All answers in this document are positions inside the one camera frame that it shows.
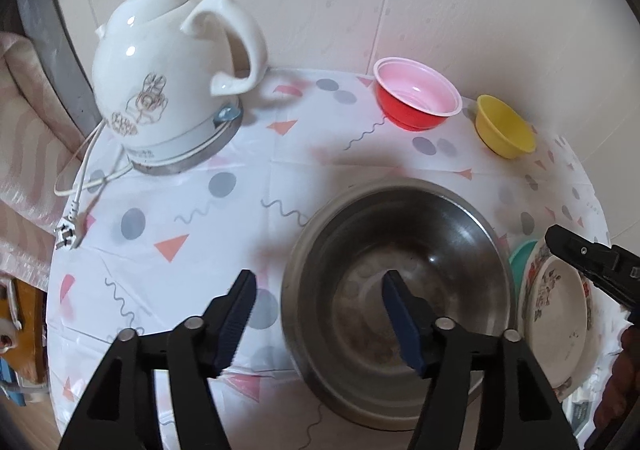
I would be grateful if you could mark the large patterned white deep plate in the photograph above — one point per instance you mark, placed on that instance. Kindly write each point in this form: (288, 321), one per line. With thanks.
(529, 280)

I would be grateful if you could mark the stainless steel bowl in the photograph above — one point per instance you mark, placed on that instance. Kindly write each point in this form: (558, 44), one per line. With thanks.
(350, 240)

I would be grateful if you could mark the teal plastic plate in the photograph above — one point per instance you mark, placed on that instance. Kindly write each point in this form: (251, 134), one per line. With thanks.
(520, 257)

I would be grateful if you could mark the pink striped cloth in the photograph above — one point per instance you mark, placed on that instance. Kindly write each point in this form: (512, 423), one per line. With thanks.
(30, 139)

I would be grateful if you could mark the yellow plastic bowl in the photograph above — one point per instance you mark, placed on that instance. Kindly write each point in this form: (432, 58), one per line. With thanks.
(502, 129)

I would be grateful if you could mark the dark grey post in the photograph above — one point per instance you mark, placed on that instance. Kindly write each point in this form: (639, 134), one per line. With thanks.
(60, 39)

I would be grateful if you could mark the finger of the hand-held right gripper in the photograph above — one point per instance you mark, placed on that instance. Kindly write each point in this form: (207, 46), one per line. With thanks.
(575, 247)

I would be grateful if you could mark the white ceramic electric kettle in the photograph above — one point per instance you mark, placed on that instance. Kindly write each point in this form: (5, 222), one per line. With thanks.
(150, 59)

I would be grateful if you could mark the small floral white plate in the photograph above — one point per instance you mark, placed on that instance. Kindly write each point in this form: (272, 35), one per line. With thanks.
(565, 330)

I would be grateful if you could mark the red plastic bowl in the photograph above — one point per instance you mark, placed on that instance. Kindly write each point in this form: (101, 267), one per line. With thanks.
(415, 89)

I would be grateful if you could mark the orange wooden furniture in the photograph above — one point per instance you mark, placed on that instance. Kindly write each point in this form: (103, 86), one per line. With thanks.
(27, 330)

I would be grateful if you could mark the white patterned tablecloth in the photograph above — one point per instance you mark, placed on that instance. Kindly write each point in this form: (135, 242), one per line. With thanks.
(200, 210)

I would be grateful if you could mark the silver kettle base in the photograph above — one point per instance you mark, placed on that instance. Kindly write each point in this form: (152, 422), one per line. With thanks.
(200, 152)

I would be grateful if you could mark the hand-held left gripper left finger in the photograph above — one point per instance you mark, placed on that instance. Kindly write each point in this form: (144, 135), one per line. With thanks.
(235, 320)

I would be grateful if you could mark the person's right hand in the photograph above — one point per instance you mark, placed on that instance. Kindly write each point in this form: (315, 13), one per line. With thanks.
(625, 370)

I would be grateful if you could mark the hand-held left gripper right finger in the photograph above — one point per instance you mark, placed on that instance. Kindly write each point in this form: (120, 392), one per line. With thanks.
(402, 325)

